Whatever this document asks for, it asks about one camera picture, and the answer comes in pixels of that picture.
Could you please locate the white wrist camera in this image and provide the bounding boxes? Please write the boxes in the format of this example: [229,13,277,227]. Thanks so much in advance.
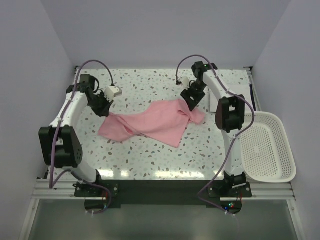
[176,77,190,88]
[104,85,123,101]

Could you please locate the white folded t shirt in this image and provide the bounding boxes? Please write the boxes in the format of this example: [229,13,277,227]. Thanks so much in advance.
[208,83,254,113]

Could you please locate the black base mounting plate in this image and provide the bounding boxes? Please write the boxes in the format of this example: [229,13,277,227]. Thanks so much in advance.
[73,180,253,214]

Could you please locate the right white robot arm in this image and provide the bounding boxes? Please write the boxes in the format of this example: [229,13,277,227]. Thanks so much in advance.
[180,61,250,197]

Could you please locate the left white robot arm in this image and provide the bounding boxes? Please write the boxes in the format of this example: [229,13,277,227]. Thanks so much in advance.
[38,74,115,196]

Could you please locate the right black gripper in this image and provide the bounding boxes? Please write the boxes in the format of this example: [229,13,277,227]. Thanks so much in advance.
[181,80,207,111]

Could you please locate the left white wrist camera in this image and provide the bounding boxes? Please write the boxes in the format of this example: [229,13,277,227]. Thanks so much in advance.
[104,85,123,101]

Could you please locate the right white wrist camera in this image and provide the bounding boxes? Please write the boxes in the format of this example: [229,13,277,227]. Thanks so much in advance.
[176,77,190,88]

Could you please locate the pink t shirt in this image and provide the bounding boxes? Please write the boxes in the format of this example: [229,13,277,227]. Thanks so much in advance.
[98,99,205,148]

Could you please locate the white perforated plastic basket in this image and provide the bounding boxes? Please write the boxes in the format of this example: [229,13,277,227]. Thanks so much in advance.
[240,111,297,184]

